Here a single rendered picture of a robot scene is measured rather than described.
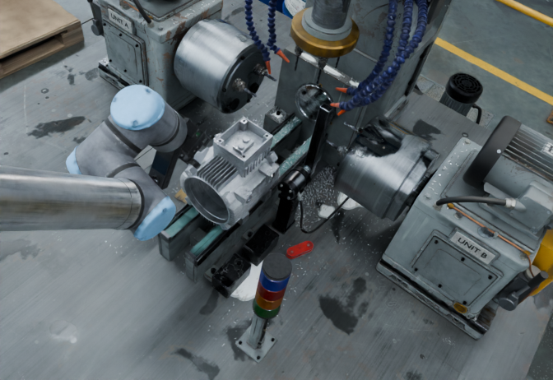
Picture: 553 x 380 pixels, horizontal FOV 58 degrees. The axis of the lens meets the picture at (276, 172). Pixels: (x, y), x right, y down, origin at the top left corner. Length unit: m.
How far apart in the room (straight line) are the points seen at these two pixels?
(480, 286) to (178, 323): 0.77
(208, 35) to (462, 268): 0.96
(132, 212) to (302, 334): 0.69
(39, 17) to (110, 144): 2.53
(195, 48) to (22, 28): 1.96
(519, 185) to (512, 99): 2.53
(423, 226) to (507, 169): 0.25
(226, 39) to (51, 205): 0.94
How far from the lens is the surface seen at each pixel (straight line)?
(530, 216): 1.21
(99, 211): 0.81
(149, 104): 0.96
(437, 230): 1.31
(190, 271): 1.41
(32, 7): 3.56
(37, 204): 0.73
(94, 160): 0.98
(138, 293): 1.44
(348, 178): 1.37
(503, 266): 1.31
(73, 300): 1.46
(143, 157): 1.34
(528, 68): 4.10
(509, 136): 1.21
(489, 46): 4.14
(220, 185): 1.24
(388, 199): 1.34
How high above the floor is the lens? 2.09
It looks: 51 degrees down
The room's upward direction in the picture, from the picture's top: 12 degrees clockwise
